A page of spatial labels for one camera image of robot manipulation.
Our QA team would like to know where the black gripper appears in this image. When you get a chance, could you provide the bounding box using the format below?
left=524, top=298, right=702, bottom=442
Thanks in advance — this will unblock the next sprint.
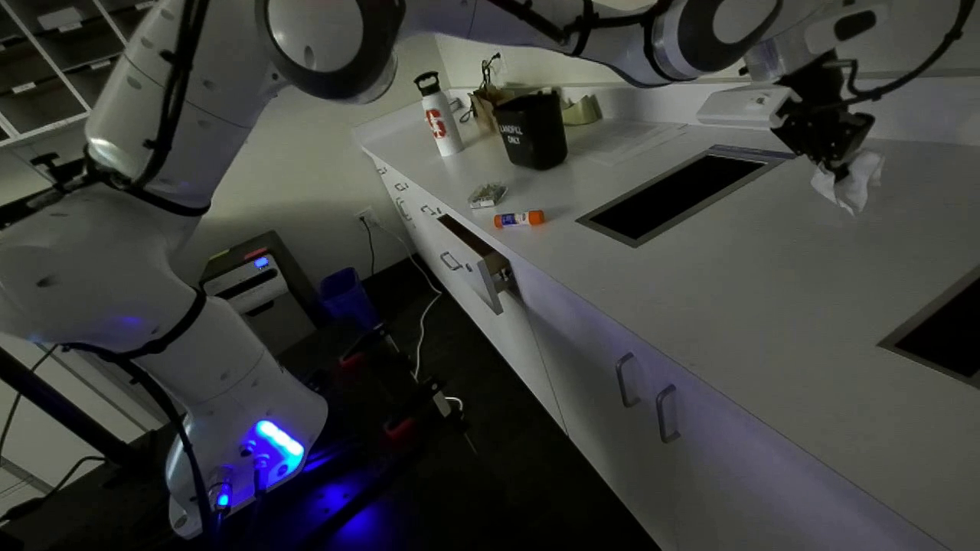
left=770, top=52, right=879, bottom=183

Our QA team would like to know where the white cloth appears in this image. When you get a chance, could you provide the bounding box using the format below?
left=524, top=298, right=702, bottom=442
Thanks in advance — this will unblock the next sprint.
left=808, top=151, right=889, bottom=216

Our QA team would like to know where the black bin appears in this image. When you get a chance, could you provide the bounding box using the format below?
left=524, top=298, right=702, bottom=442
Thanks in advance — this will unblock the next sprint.
left=492, top=84, right=573, bottom=172

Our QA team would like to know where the blue floor bin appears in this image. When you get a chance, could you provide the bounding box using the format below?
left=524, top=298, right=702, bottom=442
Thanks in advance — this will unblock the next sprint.
left=314, top=262, right=383, bottom=332

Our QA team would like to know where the orange and white glue stick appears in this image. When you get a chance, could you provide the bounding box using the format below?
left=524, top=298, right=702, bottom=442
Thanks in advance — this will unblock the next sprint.
left=491, top=209, right=550, bottom=233

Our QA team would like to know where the small grey flat object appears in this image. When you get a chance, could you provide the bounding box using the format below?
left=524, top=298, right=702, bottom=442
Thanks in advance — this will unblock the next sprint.
left=469, top=181, right=507, bottom=209

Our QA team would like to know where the white water bottle black cap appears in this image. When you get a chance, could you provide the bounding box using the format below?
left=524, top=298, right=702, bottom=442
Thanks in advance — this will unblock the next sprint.
left=410, top=68, right=466, bottom=163

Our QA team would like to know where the black robot cart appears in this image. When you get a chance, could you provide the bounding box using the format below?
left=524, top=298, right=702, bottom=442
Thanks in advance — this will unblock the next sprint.
left=0, top=323, right=443, bottom=551

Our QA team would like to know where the grey printer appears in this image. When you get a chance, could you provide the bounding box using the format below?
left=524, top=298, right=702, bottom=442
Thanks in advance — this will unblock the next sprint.
left=197, top=227, right=322, bottom=358

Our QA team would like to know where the white pigeonhole shelf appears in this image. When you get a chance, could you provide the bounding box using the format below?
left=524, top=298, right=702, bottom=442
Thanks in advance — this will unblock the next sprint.
left=0, top=0, right=156, bottom=155

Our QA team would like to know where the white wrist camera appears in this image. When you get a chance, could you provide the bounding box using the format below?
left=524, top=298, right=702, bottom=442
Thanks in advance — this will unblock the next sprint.
left=699, top=84, right=801, bottom=133

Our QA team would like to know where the metal cabinet handle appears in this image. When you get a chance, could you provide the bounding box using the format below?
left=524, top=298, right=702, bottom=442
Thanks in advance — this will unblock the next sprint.
left=613, top=350, right=644, bottom=409
left=651, top=383, right=682, bottom=447

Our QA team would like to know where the white drawer with metal handle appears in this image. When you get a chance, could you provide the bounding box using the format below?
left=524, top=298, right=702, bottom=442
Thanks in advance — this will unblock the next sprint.
left=431, top=209, right=518, bottom=318

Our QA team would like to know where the white floor cable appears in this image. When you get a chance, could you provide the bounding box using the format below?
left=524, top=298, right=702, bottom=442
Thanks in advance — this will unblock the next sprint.
left=410, top=288, right=443, bottom=387

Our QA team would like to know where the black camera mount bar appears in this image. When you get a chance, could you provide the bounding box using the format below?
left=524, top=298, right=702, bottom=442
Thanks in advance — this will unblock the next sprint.
left=0, top=151, right=105, bottom=233

